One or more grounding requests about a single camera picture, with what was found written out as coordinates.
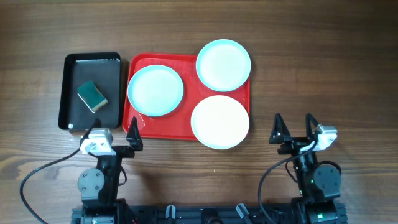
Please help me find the red plastic tray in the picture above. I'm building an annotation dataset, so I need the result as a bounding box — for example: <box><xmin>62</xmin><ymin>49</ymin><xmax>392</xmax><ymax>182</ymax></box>
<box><xmin>121</xmin><ymin>52</ymin><xmax>251</xmax><ymax>141</ymax></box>

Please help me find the white plate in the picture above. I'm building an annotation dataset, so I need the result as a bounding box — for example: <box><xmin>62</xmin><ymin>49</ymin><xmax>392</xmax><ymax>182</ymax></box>
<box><xmin>190</xmin><ymin>95</ymin><xmax>249</xmax><ymax>150</ymax></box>

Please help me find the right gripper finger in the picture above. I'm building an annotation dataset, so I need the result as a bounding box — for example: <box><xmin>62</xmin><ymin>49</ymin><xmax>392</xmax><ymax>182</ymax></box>
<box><xmin>305</xmin><ymin>113</ymin><xmax>319</xmax><ymax>140</ymax></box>
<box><xmin>269</xmin><ymin>113</ymin><xmax>292</xmax><ymax>144</ymax></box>

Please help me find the light blue plate top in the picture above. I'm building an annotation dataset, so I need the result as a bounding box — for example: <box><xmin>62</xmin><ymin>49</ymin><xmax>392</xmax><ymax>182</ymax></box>
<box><xmin>196</xmin><ymin>39</ymin><xmax>251</xmax><ymax>92</ymax></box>

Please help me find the light blue plate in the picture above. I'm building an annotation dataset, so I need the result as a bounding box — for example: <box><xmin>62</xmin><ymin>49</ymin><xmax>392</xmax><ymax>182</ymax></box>
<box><xmin>196</xmin><ymin>39</ymin><xmax>251</xmax><ymax>92</ymax></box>
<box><xmin>127</xmin><ymin>65</ymin><xmax>184</xmax><ymax>117</ymax></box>

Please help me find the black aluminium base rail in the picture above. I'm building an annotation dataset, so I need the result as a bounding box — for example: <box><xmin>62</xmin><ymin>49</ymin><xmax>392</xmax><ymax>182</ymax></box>
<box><xmin>70</xmin><ymin>203</ymin><xmax>348</xmax><ymax>224</ymax></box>

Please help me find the green yellow sponge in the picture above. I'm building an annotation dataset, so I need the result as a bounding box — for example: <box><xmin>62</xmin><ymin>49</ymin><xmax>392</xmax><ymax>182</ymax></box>
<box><xmin>77</xmin><ymin>81</ymin><xmax>108</xmax><ymax>113</ymax></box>

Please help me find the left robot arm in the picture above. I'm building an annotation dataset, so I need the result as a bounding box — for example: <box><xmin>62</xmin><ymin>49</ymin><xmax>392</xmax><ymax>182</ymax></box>
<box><xmin>71</xmin><ymin>118</ymin><xmax>143</xmax><ymax>224</ymax></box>

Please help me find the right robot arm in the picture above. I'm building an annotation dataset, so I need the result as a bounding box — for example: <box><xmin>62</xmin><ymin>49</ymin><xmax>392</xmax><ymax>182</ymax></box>
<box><xmin>269</xmin><ymin>113</ymin><xmax>346</xmax><ymax>223</ymax></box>

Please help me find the black rectangular tray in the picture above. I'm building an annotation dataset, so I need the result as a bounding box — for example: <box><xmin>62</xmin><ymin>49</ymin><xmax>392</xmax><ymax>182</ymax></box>
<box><xmin>58</xmin><ymin>52</ymin><xmax>123</xmax><ymax>131</ymax></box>

